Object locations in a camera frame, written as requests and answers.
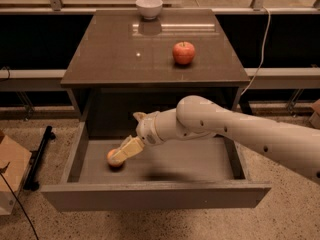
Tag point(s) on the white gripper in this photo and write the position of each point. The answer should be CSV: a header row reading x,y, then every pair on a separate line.
x,y
146,130

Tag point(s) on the small orange fruit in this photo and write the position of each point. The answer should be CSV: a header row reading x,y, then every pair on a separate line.
x,y
111,161

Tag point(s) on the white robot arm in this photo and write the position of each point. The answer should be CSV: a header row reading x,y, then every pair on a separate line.
x,y
294,147

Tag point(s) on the grey cabinet with counter top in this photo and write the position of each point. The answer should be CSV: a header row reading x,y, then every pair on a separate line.
x,y
124,64

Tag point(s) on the open grey top drawer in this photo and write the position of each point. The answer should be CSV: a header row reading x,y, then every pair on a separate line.
x,y
204,173

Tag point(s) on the red apple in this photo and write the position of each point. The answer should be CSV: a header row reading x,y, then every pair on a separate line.
x,y
183,53

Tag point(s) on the black metal stand leg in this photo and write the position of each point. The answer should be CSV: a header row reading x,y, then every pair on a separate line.
x,y
30,182

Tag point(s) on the cardboard box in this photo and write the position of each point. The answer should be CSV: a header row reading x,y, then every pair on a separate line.
x,y
14,163

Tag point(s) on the white ceramic bowl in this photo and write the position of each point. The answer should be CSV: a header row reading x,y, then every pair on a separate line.
x,y
149,9

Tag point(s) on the grey window ledge rail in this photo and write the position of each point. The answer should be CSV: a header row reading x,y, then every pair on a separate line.
x,y
266,78

